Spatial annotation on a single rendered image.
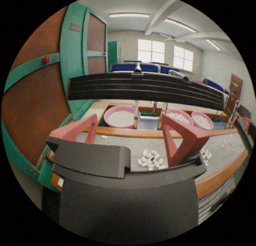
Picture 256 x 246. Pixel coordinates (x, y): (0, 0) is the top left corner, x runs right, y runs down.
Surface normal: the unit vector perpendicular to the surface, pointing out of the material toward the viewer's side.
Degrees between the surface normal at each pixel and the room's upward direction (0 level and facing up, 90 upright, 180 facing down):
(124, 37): 91
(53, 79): 90
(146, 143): 0
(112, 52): 90
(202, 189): 0
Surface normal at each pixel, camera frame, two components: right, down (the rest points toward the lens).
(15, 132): 1.00, 0.05
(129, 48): 0.00, 0.60
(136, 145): 0.00, -0.80
